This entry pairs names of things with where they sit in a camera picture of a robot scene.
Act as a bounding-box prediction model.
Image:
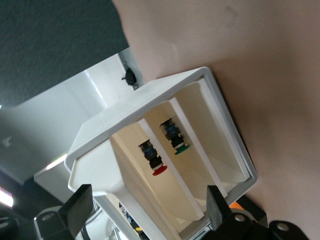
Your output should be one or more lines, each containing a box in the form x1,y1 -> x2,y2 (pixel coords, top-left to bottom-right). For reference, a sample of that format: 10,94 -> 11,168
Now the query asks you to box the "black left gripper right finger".
203,185 -> 308,240

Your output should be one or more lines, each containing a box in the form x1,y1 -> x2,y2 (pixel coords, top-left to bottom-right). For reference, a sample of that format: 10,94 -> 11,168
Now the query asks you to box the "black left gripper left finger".
0,184 -> 94,240

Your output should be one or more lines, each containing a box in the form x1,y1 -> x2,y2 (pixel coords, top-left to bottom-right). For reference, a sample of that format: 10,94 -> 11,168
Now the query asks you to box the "red mushroom push button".
138,139 -> 168,177

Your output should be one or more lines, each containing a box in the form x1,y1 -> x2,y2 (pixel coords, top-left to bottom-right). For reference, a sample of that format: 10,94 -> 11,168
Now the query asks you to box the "green mushroom push button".
159,119 -> 190,155

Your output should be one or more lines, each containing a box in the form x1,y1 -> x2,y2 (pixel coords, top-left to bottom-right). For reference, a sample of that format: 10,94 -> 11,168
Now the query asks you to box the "white drawer cabinet housing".
64,66 -> 260,240

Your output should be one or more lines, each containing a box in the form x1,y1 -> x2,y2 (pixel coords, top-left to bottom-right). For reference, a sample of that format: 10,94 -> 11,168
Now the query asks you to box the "white background panel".
0,47 -> 142,186

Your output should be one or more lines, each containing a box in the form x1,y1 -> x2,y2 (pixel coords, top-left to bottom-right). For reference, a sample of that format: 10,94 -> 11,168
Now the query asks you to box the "brown table cover sheet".
111,0 -> 320,240

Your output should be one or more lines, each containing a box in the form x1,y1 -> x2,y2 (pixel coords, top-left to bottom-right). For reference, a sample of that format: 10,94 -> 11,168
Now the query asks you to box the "orange button enclosure box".
228,194 -> 268,227

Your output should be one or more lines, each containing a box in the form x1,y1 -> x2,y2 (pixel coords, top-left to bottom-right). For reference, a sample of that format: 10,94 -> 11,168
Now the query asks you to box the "black cable clip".
121,68 -> 137,87

